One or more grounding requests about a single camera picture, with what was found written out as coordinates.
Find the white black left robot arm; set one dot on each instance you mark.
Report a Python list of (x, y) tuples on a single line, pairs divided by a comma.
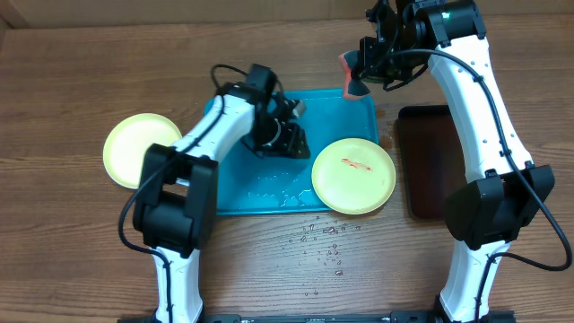
[(174, 206)]

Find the yellow-green plate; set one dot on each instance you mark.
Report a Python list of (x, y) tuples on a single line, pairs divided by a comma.
[(353, 176), (126, 144)]

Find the black water tray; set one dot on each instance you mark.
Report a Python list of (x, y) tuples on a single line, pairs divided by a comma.
[(431, 157)]

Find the teal plastic tray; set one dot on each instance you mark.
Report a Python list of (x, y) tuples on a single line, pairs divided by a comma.
[(251, 185)]

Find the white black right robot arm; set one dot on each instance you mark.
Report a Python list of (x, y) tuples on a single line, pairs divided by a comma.
[(504, 188)]

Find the red black sponge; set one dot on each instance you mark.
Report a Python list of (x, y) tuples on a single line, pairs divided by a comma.
[(354, 88)]

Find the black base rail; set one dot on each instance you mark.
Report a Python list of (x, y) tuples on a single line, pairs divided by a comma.
[(397, 316)]

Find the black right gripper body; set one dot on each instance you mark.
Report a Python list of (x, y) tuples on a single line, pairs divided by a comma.
[(377, 66)]

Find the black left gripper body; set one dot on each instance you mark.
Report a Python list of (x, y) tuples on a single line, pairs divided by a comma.
[(277, 138)]

